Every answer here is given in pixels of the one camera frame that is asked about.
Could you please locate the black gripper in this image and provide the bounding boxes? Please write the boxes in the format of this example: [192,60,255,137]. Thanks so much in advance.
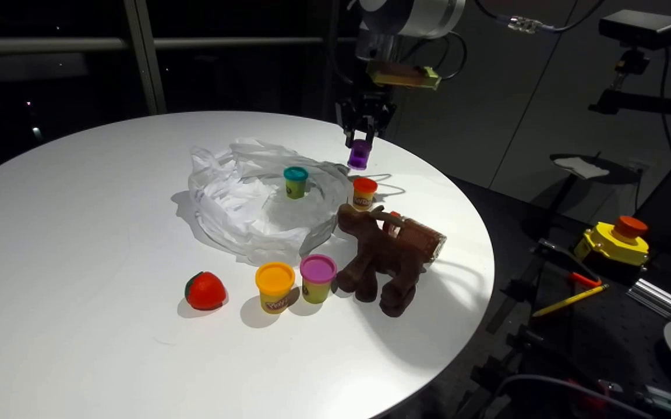
[338,87,396,149]

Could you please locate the orange lid small container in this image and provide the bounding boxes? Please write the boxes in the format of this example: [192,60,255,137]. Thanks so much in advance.
[352,177,378,209]

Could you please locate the teal lid small container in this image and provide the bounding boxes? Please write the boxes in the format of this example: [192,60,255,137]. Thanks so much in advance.
[285,166,307,199]

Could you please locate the purple lid small container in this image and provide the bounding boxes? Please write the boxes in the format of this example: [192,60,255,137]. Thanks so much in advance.
[348,142,371,170]

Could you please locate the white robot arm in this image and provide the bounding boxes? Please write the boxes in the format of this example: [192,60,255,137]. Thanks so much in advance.
[336,0,465,149]

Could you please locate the brown deer plush toy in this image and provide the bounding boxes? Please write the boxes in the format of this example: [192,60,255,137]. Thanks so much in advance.
[330,205,429,318]

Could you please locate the white plastic bag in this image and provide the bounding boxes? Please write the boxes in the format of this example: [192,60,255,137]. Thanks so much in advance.
[188,139,352,265]

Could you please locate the metal window railing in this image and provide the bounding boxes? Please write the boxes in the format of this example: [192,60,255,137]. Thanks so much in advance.
[0,0,342,114]

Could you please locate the yellow emergency stop button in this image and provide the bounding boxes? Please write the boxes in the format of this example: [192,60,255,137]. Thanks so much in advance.
[574,216,651,268]

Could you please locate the yellow pencil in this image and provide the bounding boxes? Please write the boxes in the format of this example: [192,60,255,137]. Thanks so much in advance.
[531,284,608,320]

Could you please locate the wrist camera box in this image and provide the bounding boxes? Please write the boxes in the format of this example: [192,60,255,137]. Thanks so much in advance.
[371,65,441,92]

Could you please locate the black camera cable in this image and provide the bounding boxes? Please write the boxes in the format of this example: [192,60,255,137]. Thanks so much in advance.
[471,0,610,37]

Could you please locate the black camera on mount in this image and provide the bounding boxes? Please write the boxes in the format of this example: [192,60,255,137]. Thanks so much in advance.
[591,9,671,114]

